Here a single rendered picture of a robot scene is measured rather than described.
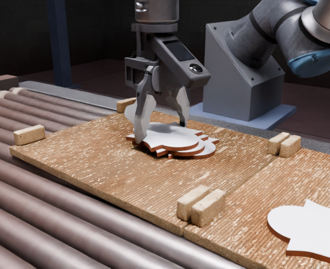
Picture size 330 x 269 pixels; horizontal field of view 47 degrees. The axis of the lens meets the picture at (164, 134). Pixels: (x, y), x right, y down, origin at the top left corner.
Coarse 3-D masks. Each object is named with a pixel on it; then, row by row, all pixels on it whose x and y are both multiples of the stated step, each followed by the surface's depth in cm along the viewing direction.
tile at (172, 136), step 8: (152, 128) 74; (160, 128) 74; (168, 128) 74; (176, 128) 74; (184, 128) 74; (128, 136) 70; (152, 136) 70; (160, 136) 70; (168, 136) 70; (176, 136) 70; (184, 136) 70; (192, 136) 70; (144, 144) 68; (152, 144) 66; (160, 144) 66; (168, 144) 66; (176, 144) 66; (184, 144) 66; (192, 144) 66
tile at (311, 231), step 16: (288, 208) 50; (304, 208) 50; (320, 208) 50; (272, 224) 47; (288, 224) 47; (304, 224) 47; (320, 224) 47; (288, 240) 44; (304, 240) 44; (320, 240) 44; (304, 256) 42; (320, 256) 41
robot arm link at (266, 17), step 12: (264, 0) 99; (276, 0) 95; (288, 0) 93; (300, 0) 92; (312, 0) 92; (264, 12) 98; (276, 12) 95; (288, 12) 92; (264, 24) 99; (276, 24) 95
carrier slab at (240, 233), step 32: (288, 160) 66; (320, 160) 66; (256, 192) 56; (288, 192) 56; (320, 192) 56; (192, 224) 48; (224, 224) 48; (256, 224) 48; (224, 256) 44; (256, 256) 42; (288, 256) 42
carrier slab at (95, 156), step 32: (96, 128) 82; (128, 128) 82; (192, 128) 82; (32, 160) 68; (64, 160) 66; (96, 160) 66; (128, 160) 66; (160, 160) 66; (192, 160) 66; (224, 160) 66; (256, 160) 66; (96, 192) 57; (128, 192) 56; (160, 192) 56; (160, 224) 50
